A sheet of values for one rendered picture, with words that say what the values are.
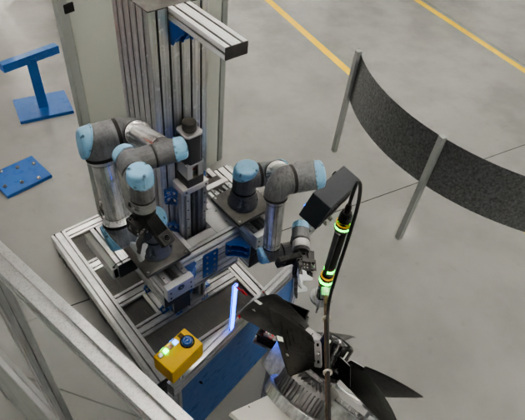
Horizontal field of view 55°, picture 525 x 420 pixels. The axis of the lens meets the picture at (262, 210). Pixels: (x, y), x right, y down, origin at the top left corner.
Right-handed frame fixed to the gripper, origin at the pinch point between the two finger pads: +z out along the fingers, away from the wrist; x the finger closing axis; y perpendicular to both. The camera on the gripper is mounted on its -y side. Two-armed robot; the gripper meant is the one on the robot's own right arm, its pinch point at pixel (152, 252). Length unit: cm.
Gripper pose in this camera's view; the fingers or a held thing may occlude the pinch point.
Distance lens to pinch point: 169.0
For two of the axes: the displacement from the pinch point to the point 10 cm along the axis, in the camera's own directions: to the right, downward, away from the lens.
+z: -0.9, 6.9, 7.2
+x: -6.3, 5.2, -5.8
